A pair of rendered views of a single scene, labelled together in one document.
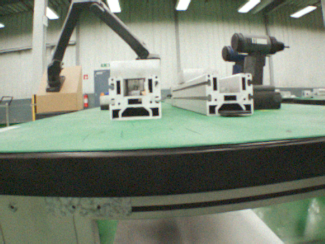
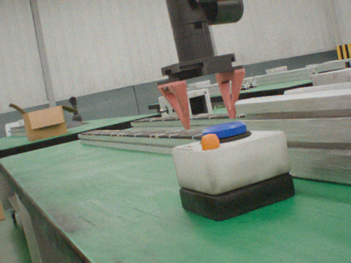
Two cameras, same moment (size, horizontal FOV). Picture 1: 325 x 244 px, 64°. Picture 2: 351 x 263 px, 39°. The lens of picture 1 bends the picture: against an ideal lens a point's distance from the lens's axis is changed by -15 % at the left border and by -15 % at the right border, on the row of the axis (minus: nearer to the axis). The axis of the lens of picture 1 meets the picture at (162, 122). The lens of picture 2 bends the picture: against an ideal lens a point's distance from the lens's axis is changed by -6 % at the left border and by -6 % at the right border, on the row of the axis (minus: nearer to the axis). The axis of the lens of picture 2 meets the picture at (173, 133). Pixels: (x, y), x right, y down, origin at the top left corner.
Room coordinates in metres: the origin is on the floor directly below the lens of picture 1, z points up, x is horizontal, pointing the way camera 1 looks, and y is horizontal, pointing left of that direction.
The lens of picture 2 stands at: (0.84, 0.40, 0.89)
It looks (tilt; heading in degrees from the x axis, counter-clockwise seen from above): 5 degrees down; 342
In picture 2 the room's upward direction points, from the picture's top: 11 degrees counter-clockwise
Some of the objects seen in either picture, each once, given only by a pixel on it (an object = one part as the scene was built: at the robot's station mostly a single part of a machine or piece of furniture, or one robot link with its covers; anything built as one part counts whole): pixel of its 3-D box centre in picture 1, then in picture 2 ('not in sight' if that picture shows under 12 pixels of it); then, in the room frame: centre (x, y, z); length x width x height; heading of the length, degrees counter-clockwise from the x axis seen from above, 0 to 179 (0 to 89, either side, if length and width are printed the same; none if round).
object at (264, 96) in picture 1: (265, 71); not in sight; (0.83, -0.31, 0.89); 0.20 x 0.08 x 0.22; 102
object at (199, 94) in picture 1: (197, 95); not in sight; (1.00, -0.12, 0.82); 0.80 x 0.10 x 0.09; 3
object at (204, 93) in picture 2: not in sight; (187, 107); (2.38, -0.17, 0.83); 0.11 x 0.10 x 0.10; 96
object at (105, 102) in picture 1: (112, 101); (239, 168); (1.26, 0.21, 0.81); 0.10 x 0.08 x 0.06; 93
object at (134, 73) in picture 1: (136, 77); not in sight; (0.74, 0.06, 0.87); 0.16 x 0.11 x 0.07; 3
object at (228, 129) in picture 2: not in sight; (225, 134); (1.26, 0.21, 0.84); 0.04 x 0.04 x 0.02
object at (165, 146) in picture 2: not in sight; (123, 140); (2.07, 0.12, 0.79); 0.96 x 0.04 x 0.03; 3
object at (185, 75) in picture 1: (197, 81); not in sight; (1.00, -0.12, 0.87); 0.16 x 0.11 x 0.07; 3
